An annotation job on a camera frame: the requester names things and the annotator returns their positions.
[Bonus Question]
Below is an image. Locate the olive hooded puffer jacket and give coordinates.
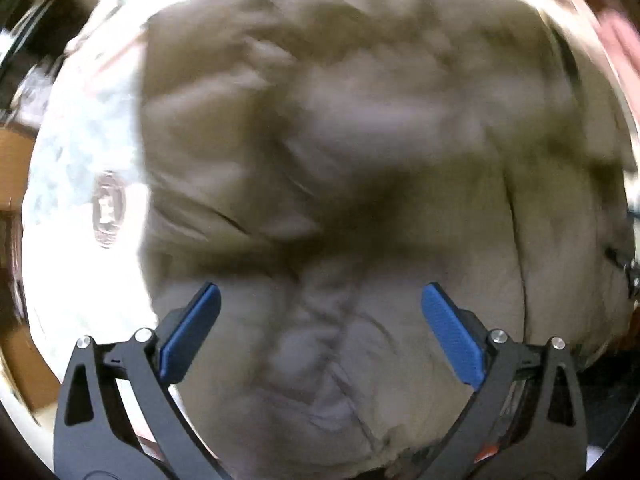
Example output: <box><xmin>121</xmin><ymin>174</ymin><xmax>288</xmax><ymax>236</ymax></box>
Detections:
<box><xmin>139</xmin><ymin>0</ymin><xmax>634</xmax><ymax>479</ymax></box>

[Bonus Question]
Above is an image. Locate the folded pink blanket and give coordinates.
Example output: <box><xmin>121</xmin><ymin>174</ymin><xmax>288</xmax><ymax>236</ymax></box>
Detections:
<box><xmin>598</xmin><ymin>10</ymin><xmax>639</xmax><ymax>79</ymax></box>

